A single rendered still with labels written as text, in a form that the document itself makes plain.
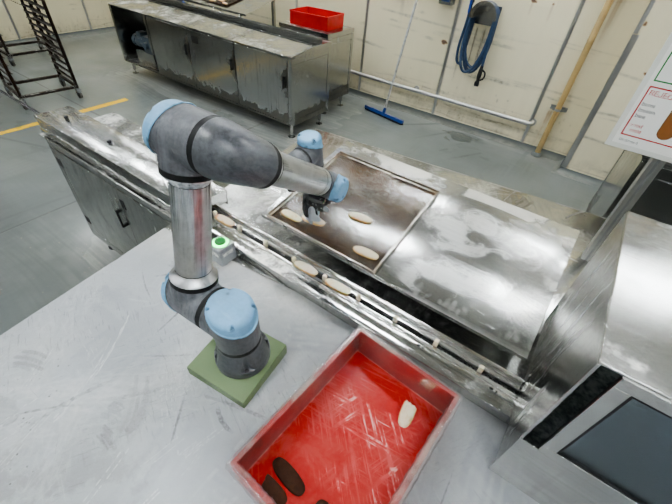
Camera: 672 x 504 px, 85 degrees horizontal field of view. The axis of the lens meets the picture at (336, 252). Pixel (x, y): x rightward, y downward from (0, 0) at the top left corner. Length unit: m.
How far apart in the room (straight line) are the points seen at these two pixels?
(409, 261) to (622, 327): 0.71
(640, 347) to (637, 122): 0.93
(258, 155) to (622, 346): 0.69
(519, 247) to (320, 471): 0.98
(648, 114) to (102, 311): 1.81
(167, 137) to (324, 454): 0.78
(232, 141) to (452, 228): 0.97
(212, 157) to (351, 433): 0.73
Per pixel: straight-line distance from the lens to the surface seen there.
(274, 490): 0.97
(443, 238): 1.40
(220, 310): 0.90
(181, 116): 0.75
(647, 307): 0.86
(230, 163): 0.69
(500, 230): 1.49
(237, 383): 1.06
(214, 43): 4.56
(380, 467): 1.01
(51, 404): 1.23
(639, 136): 1.56
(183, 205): 0.82
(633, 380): 0.72
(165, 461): 1.05
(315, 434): 1.02
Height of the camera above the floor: 1.78
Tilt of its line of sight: 42 degrees down
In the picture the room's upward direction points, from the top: 5 degrees clockwise
